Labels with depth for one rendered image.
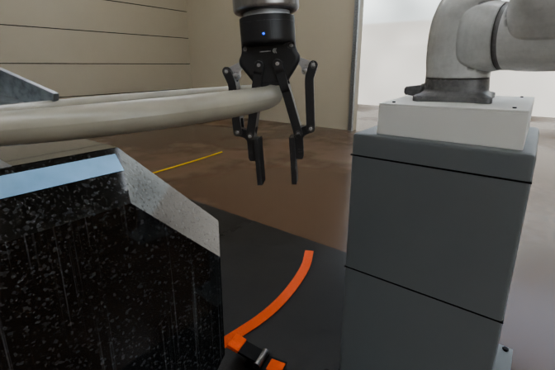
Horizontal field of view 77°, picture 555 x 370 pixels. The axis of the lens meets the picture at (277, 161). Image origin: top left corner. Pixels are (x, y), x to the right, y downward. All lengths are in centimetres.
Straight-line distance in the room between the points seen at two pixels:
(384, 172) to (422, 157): 10
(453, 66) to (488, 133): 20
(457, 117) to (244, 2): 58
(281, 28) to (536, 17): 58
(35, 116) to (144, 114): 8
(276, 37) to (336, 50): 512
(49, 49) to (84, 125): 605
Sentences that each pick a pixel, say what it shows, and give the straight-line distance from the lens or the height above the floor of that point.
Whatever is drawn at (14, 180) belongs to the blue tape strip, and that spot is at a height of 81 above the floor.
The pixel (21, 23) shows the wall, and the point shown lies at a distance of 630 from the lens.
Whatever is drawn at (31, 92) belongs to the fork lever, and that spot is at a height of 92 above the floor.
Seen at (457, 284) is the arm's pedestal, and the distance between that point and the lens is 100.
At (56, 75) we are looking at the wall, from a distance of 640.
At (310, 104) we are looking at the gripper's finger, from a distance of 49.
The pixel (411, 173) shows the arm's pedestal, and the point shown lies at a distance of 92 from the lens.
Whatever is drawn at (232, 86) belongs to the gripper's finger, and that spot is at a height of 94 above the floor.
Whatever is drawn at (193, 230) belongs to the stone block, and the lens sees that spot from 80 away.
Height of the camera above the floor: 97
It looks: 15 degrees down
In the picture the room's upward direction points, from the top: straight up
